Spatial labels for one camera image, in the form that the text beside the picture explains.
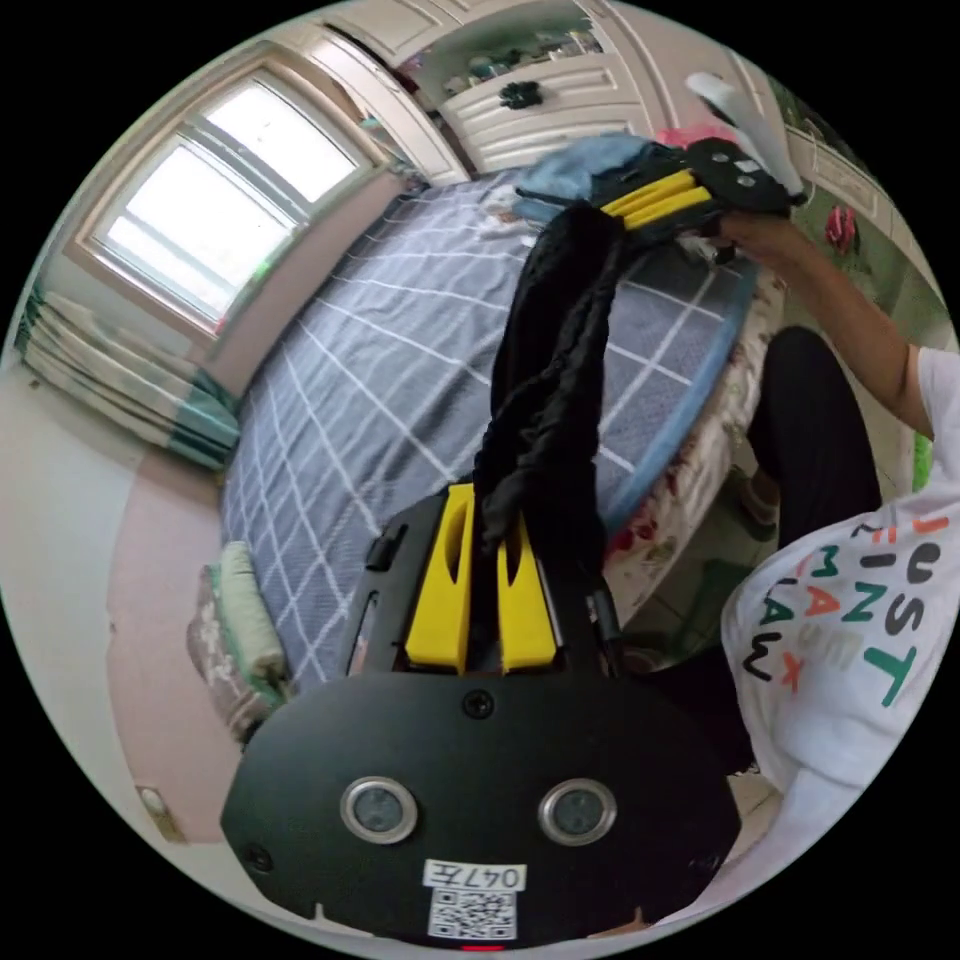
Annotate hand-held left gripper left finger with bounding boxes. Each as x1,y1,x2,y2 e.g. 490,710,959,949
404,483,477,671

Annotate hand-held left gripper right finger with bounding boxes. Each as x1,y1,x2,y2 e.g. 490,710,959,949
497,526,561,674

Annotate black pants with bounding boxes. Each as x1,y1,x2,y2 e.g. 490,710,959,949
470,202,637,575

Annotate person's right forearm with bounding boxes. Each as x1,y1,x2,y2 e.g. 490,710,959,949
757,224,935,440

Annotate person's right hand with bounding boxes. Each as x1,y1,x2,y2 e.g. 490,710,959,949
704,209,798,265

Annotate pile of clothes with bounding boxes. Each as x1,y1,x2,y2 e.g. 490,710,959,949
514,123,733,226

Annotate white cupboard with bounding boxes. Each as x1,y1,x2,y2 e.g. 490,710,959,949
307,0,796,189

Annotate folded blanket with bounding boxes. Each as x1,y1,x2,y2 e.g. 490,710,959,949
185,541,294,744

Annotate bed with grey checked quilt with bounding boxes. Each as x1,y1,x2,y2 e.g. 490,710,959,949
217,168,789,691

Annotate person's body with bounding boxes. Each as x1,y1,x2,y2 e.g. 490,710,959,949
622,326,960,928

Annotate striped curtain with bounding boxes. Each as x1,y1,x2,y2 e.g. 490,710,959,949
14,288,243,472

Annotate window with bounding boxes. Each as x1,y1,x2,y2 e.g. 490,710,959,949
73,63,376,339

